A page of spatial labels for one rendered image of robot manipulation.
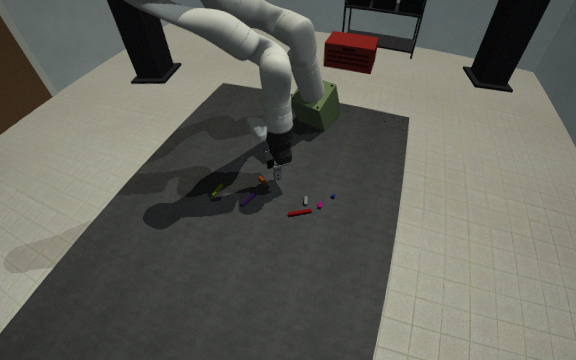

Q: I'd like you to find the red rod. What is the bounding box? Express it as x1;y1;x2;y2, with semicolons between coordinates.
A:
288;208;312;217

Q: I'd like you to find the purple rod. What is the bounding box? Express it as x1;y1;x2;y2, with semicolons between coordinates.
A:
241;192;257;207

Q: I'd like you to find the lime green rod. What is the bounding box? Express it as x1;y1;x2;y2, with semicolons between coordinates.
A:
211;184;223;197

